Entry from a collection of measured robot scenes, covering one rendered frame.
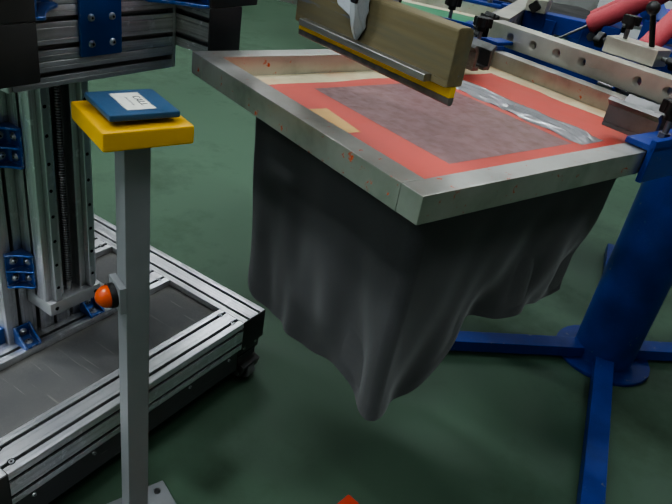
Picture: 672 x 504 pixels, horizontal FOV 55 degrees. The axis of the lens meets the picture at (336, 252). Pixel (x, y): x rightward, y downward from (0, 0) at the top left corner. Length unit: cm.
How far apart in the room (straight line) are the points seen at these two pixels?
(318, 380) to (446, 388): 40
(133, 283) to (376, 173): 47
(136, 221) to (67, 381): 67
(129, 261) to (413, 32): 54
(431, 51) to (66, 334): 118
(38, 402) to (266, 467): 56
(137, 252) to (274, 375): 97
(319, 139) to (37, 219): 78
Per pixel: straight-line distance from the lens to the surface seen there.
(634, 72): 150
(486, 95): 132
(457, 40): 85
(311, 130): 88
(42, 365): 166
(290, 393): 188
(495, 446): 191
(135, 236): 103
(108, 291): 108
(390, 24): 93
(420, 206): 73
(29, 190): 147
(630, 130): 122
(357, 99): 115
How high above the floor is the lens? 128
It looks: 30 degrees down
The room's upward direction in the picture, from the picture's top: 10 degrees clockwise
